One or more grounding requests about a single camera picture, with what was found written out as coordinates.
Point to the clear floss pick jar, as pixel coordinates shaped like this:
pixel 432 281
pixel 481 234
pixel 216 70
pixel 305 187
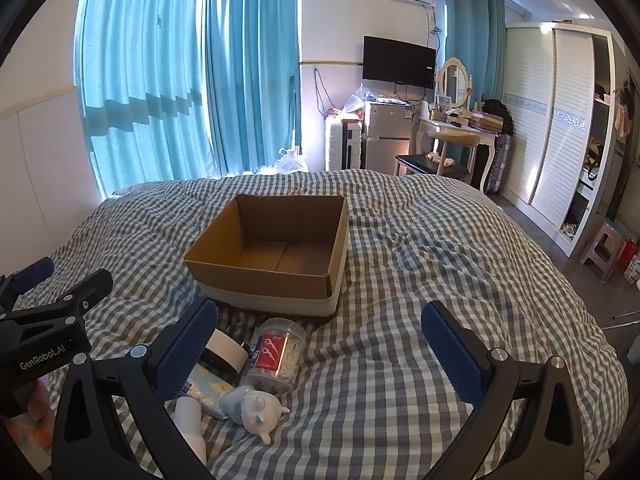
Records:
pixel 272 360

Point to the wide blue curtain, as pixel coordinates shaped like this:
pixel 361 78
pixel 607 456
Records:
pixel 145 75

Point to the narrow blue curtain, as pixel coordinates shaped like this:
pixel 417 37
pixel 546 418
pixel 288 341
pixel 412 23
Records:
pixel 475 45

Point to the brown cardboard box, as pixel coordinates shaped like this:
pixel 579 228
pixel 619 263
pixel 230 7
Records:
pixel 260 280

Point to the grey checked blanket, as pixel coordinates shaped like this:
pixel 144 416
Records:
pixel 400 270

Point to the stack of flat boxes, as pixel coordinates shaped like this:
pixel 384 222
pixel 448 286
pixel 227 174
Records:
pixel 486 121

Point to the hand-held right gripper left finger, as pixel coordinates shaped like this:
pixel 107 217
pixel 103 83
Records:
pixel 184 352

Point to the orange printed cloth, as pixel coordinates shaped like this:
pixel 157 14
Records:
pixel 27 437

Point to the white animal figurine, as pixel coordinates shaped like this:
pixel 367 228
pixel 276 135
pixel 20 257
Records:
pixel 250 410

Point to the white louvred wardrobe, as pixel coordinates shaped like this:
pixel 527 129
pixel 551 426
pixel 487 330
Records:
pixel 565 125

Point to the white chair black seat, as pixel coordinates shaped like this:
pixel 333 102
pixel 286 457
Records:
pixel 430 165

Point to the white oval mirror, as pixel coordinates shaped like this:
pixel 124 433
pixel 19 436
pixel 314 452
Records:
pixel 452 82

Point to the blue tissue pack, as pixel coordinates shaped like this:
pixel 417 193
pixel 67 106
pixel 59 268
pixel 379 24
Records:
pixel 210 391

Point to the white tube purple label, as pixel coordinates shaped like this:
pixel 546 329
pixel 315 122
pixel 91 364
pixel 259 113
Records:
pixel 189 422

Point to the pink plastic stool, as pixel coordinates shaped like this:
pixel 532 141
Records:
pixel 602 247

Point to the white plastic bag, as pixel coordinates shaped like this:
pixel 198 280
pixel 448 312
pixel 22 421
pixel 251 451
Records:
pixel 290 162

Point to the white dressing table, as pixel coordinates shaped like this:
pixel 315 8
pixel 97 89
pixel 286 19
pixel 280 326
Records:
pixel 450 127

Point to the black bag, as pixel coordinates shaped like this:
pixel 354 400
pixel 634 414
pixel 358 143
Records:
pixel 500 115

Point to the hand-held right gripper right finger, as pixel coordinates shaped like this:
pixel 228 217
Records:
pixel 452 352

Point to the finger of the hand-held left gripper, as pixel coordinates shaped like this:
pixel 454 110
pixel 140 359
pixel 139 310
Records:
pixel 85 287
pixel 36 271

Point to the black wall television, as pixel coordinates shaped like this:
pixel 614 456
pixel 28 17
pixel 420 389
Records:
pixel 398 61

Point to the white tape roll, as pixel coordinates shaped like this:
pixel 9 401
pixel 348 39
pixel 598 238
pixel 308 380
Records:
pixel 225 349

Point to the white suitcase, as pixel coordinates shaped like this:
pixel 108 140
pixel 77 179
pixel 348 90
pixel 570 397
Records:
pixel 342 145

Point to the metal rod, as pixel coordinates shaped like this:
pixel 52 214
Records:
pixel 622 320

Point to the dark striped suitcase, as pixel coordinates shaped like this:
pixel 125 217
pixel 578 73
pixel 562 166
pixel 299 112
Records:
pixel 500 165

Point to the silver small fridge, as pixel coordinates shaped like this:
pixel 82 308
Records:
pixel 386 132

